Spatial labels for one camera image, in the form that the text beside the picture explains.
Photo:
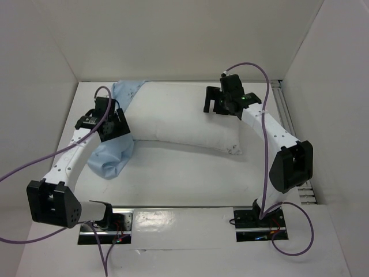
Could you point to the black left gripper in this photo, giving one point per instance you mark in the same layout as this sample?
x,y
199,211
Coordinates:
x,y
122,128

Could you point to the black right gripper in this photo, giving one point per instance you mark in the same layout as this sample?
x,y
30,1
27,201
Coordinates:
x,y
212,96

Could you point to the light blue pillowcase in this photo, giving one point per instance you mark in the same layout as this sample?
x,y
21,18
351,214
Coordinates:
x,y
110,157

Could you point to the white pillow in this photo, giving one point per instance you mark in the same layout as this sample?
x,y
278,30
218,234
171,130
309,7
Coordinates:
x,y
174,113

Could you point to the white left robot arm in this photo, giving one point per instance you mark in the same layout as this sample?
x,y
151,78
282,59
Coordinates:
x,y
52,200

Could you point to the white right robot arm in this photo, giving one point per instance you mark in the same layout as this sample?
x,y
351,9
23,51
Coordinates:
x,y
288,161

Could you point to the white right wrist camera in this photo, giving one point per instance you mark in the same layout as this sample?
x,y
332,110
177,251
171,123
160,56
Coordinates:
x,y
225,74

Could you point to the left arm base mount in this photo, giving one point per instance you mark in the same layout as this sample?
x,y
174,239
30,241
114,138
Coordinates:
x,y
118,230

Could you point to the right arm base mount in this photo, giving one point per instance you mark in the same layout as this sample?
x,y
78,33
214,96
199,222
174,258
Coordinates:
x,y
248,228

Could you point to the aluminium rail right side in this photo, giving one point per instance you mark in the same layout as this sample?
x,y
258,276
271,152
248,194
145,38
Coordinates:
x,y
306,192

